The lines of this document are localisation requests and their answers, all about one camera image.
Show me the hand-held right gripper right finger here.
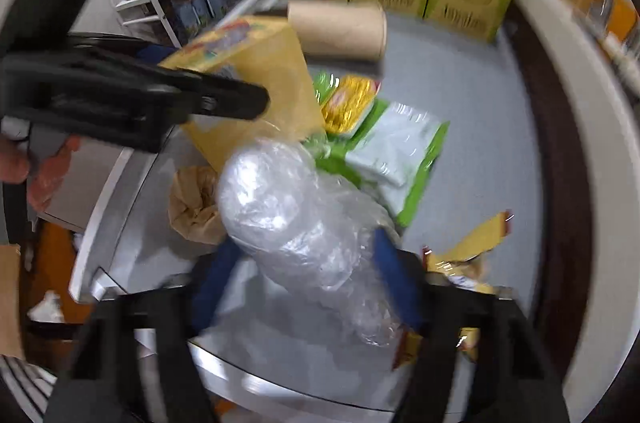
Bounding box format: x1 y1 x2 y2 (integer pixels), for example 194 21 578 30
371 227 571 423

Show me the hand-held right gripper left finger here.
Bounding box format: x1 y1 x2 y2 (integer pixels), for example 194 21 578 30
45 237 247 423

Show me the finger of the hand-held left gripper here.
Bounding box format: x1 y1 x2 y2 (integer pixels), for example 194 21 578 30
165 70 271 122
134 43 181 66

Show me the yellow paper bag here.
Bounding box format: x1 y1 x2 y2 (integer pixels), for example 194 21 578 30
157 15 328 174

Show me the clear plastic item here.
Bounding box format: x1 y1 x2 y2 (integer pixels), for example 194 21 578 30
217 138 403 349

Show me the green and white snack bag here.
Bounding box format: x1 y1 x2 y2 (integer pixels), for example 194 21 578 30
300 98 451 229

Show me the person's left hand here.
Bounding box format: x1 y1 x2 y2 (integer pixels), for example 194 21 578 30
0 135 82 214

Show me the crumpled brown paper bag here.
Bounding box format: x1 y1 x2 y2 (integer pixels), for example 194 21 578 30
167 165 231 246

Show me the yellow torn wrapper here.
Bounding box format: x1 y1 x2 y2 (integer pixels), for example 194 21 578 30
395 210 516 369

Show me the small green packet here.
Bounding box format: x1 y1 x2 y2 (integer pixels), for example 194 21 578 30
312 70 346 104

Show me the gold yellow snack packet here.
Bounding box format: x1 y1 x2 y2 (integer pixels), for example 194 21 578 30
320 74 383 138

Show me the brown paper cup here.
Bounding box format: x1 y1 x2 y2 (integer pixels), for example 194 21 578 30
287 0 388 64

